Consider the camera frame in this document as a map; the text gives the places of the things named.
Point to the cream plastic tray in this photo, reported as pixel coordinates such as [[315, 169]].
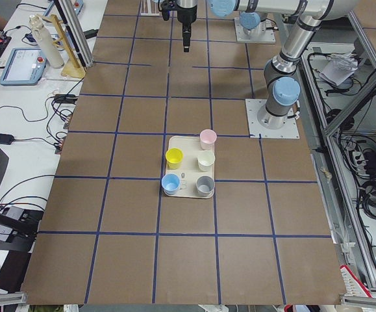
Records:
[[189, 171]]

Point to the blue teach pendant tablet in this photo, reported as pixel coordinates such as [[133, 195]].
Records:
[[24, 67]]

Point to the white thermos bottle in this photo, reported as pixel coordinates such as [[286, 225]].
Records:
[[44, 40]]

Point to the light blue plastic cup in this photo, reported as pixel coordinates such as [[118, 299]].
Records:
[[170, 184]]

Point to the cream plastic cup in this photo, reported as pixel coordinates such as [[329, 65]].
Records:
[[205, 160]]

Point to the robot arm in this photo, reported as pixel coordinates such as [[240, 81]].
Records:
[[283, 89], [253, 22]]

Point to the aluminium frame post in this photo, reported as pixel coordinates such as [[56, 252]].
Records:
[[73, 26]]

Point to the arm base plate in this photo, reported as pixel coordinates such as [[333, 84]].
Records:
[[262, 124], [261, 34]]

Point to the wooden cup rack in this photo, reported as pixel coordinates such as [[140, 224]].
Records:
[[72, 67]]

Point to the black power adapter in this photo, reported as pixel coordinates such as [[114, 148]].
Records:
[[6, 139]]

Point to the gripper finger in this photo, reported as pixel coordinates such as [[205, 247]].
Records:
[[186, 37]]

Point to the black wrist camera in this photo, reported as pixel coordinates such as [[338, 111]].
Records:
[[165, 7]]

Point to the pink plastic cup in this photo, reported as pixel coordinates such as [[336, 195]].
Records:
[[207, 139]]

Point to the yellow plastic cup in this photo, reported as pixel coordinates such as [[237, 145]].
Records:
[[174, 157]]

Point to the grey plastic cup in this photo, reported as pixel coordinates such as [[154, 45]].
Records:
[[205, 186]]

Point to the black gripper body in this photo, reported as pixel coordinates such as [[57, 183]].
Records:
[[187, 15]]

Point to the crumpled white paper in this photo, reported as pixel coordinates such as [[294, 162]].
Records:
[[339, 68]]

